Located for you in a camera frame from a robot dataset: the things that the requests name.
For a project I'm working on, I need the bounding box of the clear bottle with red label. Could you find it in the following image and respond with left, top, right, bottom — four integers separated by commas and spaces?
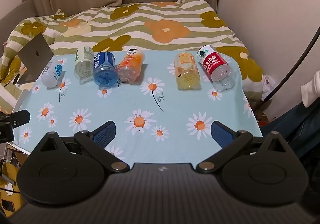
197, 45, 237, 90

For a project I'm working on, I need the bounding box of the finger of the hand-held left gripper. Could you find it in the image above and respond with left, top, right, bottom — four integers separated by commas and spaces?
7, 110, 31, 128

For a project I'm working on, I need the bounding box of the clear bottle with green label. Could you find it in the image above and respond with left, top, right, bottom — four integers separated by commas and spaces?
74, 46, 94, 83

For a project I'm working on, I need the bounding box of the black curved pole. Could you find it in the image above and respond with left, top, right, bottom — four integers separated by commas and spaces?
261, 26, 320, 101

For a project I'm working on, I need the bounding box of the light blue daisy tablecloth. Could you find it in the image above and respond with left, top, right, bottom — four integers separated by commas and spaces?
12, 50, 263, 163

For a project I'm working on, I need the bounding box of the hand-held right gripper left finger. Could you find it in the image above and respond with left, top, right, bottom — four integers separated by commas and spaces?
33, 121, 130, 174

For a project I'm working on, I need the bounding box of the clear bottle with yellow label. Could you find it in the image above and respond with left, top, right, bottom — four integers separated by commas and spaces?
173, 52, 201, 91

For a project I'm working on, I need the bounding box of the clear bottle with orange label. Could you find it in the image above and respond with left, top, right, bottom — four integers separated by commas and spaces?
117, 48, 146, 84

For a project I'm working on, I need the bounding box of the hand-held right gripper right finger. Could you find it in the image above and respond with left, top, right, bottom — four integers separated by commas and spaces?
196, 121, 294, 174

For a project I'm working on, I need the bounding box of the person's leg in jeans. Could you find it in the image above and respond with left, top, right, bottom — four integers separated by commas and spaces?
269, 102, 320, 163

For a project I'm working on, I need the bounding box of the yellow floral cloth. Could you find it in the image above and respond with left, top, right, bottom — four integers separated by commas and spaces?
0, 160, 27, 216

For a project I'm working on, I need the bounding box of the white bottle with blue label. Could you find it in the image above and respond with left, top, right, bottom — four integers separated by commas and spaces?
41, 60, 63, 88

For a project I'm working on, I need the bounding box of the silver laptop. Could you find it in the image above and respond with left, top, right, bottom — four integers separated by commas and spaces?
14, 32, 54, 85

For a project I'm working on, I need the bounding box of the white plastic bag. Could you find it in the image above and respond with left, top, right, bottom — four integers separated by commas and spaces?
261, 75, 277, 101

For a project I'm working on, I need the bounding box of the striped floral blanket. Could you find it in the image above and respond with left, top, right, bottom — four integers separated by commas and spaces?
0, 0, 264, 115

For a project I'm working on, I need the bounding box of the blue plastic bottle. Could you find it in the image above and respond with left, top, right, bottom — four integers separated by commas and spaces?
93, 51, 120, 87

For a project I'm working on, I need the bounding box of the white cloth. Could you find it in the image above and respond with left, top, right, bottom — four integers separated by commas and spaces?
300, 70, 320, 109

